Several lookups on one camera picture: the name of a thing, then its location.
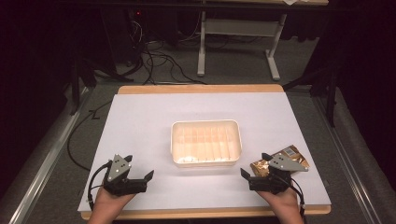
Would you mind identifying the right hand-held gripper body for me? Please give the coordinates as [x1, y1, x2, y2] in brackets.
[248, 152, 310, 196]

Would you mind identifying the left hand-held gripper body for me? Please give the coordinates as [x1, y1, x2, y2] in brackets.
[102, 153, 148, 197]

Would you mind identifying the gold foil snack packet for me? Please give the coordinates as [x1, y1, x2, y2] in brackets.
[249, 144, 311, 178]

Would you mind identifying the white plastic tray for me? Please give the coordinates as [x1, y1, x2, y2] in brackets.
[170, 119, 243, 167]

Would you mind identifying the person's left hand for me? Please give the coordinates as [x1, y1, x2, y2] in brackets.
[88, 186, 137, 224]

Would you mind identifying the person's right hand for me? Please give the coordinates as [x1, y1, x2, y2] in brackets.
[256, 187, 305, 224]

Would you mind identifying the white paper sheet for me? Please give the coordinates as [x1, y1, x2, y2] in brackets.
[77, 91, 332, 213]

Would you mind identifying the black metal stand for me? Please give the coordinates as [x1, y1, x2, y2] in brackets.
[68, 54, 126, 117]
[282, 63, 341, 128]

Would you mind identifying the black computer tower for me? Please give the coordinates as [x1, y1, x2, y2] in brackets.
[101, 8, 142, 67]

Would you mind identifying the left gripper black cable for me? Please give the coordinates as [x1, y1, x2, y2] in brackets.
[87, 161, 113, 212]

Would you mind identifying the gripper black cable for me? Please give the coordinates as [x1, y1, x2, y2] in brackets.
[284, 175, 308, 222]
[87, 161, 113, 212]

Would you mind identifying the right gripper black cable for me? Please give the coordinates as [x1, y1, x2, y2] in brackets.
[284, 175, 308, 222]

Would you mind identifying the long black floor cable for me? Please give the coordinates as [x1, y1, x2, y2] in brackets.
[66, 100, 112, 173]

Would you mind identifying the aluminium floor rail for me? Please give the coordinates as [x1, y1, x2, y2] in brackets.
[8, 87, 95, 224]
[311, 92, 391, 224]

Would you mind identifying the tangle of black cables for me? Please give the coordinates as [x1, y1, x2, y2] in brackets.
[128, 18, 208, 86]

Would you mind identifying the white table frame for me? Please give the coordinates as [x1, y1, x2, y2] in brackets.
[196, 0, 330, 82]

